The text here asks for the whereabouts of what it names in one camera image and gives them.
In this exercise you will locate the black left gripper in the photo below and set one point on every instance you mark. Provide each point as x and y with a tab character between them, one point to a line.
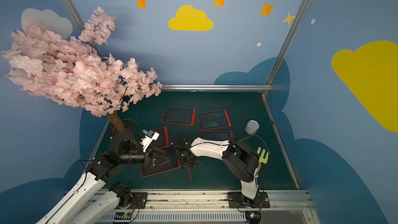
150	158

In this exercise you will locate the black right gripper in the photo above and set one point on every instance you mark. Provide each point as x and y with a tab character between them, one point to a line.
182	151

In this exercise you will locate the red tablet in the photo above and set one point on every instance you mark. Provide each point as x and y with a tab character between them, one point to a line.
216	135
178	116
172	165
213	120
161	142

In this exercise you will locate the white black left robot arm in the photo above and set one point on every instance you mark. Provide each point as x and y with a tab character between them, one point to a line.
124	148

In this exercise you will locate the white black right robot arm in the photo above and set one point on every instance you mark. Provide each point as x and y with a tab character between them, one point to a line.
240	158

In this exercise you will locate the small circuit board left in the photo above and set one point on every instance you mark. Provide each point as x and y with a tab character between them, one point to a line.
122	217

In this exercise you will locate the small circuit board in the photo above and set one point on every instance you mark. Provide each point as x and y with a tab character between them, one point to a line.
122	217
252	218

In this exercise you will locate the silver tin can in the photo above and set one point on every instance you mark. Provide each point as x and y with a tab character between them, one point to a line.
252	127

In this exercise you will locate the small circuit board right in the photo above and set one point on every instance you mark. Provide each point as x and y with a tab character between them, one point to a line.
252	218

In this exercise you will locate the pink cherry blossom tree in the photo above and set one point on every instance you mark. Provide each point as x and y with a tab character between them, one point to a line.
70	71

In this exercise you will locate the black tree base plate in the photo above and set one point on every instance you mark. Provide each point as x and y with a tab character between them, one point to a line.
128	124

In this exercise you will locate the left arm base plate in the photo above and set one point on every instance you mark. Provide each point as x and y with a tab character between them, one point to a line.
136	200

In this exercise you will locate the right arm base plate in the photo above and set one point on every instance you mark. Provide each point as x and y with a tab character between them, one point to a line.
237	200

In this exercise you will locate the green rake wooden handle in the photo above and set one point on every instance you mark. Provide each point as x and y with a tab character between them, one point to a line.
263	158

